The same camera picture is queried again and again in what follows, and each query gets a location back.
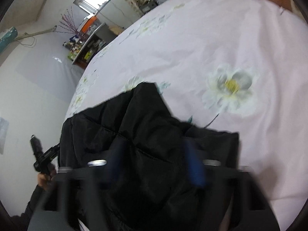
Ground pink blossom branches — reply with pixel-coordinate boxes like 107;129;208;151
58;7;85;39

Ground air conditioner pipe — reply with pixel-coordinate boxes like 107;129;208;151
14;25;58;47

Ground orange box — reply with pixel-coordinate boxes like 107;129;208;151
80;16;100;33

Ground black puffer jacket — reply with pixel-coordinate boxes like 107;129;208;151
58;82;241;231

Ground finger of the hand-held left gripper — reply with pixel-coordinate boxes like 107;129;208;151
29;135;45;160
43;144;60;159

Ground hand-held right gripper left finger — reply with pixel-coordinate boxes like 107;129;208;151
29;140;130;231

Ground cluttered shelf unit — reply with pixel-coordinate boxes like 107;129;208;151
72;23;121;70

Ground bed with floral sheet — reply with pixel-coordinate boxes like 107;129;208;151
66;0;308;231

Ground person's left forearm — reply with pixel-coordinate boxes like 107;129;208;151
11;184;51;231

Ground person's left hand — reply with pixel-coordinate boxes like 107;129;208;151
37;172;54;192

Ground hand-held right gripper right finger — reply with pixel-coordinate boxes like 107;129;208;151
183;138;281;231

